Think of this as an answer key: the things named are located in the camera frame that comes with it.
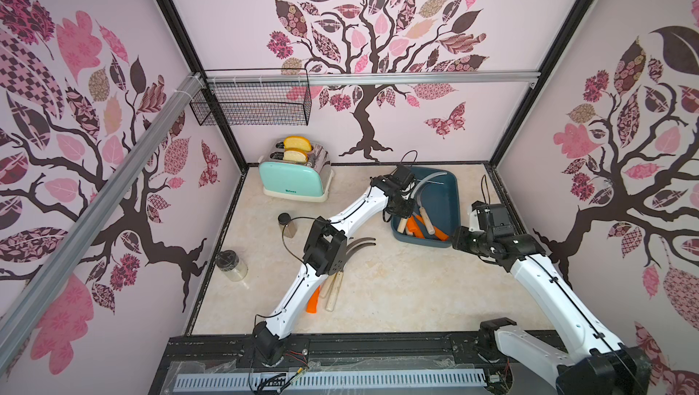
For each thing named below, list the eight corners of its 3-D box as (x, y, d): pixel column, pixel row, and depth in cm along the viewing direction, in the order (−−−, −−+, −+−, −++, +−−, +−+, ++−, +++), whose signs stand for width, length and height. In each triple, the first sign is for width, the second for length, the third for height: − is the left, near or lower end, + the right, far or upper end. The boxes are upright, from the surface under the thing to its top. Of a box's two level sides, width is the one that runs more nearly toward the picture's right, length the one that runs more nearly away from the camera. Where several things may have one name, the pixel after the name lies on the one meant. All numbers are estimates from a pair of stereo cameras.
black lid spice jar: (289, 240, 98) (283, 227, 91) (280, 231, 100) (274, 217, 93) (299, 233, 100) (294, 219, 93) (290, 224, 102) (285, 210, 95)
